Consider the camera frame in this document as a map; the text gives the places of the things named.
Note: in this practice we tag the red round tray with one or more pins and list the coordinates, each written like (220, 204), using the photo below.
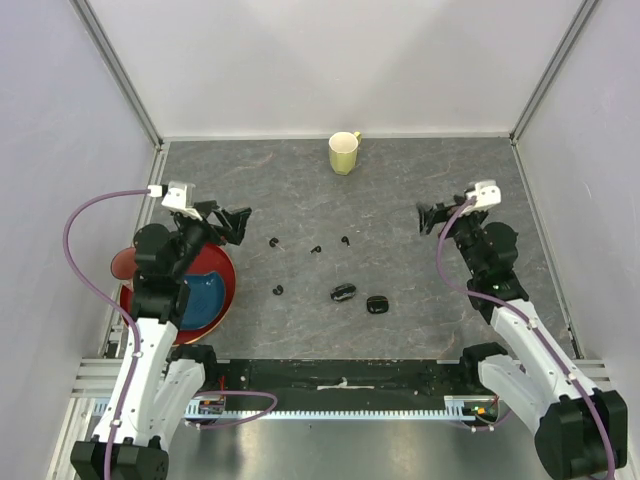
(211, 259)

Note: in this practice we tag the black marbled charging case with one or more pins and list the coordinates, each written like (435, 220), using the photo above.
(343, 292)

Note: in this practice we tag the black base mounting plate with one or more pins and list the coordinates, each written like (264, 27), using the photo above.
(427, 377)

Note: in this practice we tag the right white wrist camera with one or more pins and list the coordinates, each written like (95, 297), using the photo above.
(485, 195)

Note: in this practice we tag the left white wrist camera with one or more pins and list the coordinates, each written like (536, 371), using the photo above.
(178, 198)

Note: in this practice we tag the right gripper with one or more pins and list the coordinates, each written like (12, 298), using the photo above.
(436, 214)

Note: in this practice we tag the black glossy charging case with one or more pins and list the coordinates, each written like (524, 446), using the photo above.
(377, 304)

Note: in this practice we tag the pink floral mug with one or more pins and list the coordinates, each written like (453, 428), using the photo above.
(123, 265)

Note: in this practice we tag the blue plate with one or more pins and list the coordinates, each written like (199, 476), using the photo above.
(205, 302)

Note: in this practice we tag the slotted cable duct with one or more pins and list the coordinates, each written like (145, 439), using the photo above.
(454, 409)

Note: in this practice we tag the yellow-green mug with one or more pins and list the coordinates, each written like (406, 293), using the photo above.
(343, 151)

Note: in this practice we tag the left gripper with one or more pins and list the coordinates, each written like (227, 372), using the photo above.
(237, 220)

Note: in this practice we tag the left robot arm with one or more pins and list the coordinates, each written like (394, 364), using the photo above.
(157, 380)

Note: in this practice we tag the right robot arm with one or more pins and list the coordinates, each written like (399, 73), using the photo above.
(579, 429)

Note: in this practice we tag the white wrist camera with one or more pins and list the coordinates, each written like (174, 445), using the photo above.
(178, 198)
(485, 195)

